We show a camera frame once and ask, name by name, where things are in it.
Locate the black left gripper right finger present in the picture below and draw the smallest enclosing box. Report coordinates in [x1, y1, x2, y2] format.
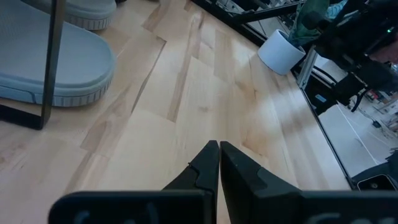
[220, 141, 303, 224]

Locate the white plant pot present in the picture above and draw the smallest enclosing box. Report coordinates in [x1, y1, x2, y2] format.
[257, 29, 307, 77]

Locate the black equipment box with labels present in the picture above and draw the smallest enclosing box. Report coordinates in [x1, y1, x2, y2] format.
[305, 74, 340, 115]

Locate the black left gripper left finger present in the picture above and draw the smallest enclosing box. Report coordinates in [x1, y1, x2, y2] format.
[161, 139, 221, 224]

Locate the wooden shelf with black frame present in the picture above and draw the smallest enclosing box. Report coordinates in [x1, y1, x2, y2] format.
[0, 0, 67, 131]

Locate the grey rubber slide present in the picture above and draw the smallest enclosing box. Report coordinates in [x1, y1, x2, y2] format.
[21, 0, 118, 31]
[0, 0, 116, 108]

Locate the silver aluminium rig post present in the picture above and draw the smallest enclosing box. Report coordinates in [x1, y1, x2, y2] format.
[296, 45, 319, 91]

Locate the person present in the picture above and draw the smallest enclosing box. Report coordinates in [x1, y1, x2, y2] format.
[326, 0, 351, 18]

